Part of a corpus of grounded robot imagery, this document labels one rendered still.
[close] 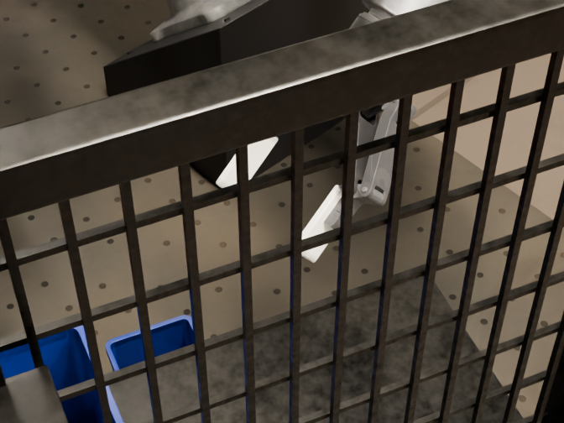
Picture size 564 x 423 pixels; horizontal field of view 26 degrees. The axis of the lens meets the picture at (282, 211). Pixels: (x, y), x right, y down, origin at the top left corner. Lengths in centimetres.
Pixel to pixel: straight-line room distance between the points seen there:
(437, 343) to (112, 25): 95
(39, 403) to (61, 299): 97
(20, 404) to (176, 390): 48
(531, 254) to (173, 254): 45
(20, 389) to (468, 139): 219
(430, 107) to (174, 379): 179
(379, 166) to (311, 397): 21
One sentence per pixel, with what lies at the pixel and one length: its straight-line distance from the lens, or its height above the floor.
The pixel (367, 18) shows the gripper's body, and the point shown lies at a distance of 111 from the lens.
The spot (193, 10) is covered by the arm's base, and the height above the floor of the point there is 89.
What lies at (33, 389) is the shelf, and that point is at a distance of 54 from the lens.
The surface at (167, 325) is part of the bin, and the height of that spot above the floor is 79.
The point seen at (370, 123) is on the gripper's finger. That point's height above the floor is 110.
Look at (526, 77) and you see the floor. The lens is 284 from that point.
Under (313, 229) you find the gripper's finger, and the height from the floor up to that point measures 105.
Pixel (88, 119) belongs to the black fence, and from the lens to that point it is 47.
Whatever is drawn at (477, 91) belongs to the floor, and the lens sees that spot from 278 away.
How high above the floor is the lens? 187
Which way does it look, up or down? 48 degrees down
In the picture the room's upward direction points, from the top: straight up
